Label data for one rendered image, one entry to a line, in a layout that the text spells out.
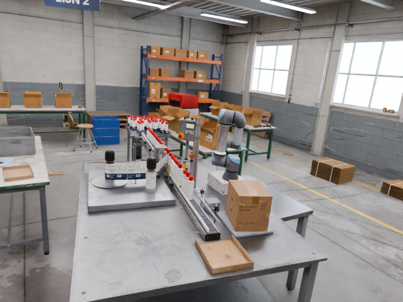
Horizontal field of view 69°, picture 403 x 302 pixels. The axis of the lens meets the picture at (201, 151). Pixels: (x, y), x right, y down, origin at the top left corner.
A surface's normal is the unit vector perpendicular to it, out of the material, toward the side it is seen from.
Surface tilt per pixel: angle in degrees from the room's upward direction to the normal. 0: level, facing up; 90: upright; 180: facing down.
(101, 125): 90
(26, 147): 90
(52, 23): 90
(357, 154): 90
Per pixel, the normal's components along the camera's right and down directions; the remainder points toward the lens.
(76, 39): 0.50, 0.27
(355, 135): -0.86, 0.07
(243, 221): 0.14, 0.27
